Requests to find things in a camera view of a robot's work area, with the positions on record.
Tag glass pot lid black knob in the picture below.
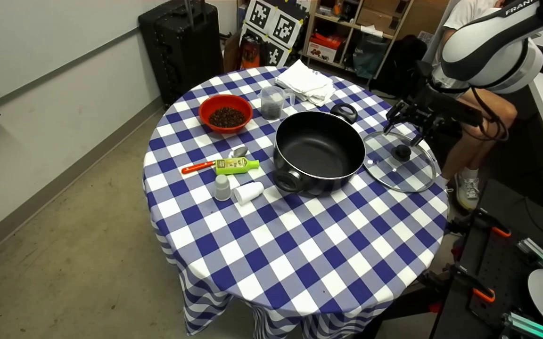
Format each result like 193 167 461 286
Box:
359 120 440 195

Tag red handled peeler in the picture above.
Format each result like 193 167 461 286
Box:
178 144 248 176

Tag red bowl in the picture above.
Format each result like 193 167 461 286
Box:
195 92 256 137

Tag black cooking pot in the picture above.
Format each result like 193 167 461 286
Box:
269 101 369 199

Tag blue white checked tablecloth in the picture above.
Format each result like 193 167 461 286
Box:
141 63 450 339

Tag red storage box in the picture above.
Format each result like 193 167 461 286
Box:
306 31 342 63

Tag black clamp orange handle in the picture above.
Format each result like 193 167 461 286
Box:
450 261 497 306
470 206 512 240

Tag small white bottle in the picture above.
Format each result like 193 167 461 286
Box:
212 173 233 203

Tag dark green storage bin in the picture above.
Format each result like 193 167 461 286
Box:
350 35 389 80

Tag green tube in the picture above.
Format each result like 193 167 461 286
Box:
212 156 261 176

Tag white folded towels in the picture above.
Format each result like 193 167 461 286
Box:
273 58 337 107

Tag wooden shelf unit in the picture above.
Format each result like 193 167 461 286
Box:
301 0 450 80

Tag dark brown beans pile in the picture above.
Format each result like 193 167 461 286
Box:
207 105 248 127

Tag black backpack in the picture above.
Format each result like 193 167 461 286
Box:
372 33 429 99

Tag clear cup dark contents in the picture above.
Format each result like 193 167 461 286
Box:
257 82 289 122

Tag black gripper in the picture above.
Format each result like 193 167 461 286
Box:
384 84 484 142

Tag black cable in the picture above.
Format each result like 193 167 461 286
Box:
467 84 512 142

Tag small orange red object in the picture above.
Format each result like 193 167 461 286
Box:
239 35 263 69

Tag teal tipped rod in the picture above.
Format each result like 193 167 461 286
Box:
501 310 543 339
514 235 543 271

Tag black white tag board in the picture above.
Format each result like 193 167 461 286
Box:
239 0 306 67

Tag black robot platform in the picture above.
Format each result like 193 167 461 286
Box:
429 176 543 339

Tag white plastic cup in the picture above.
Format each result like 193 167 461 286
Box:
231 178 267 205

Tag seated person white shirt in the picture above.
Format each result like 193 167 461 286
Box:
438 0 520 212

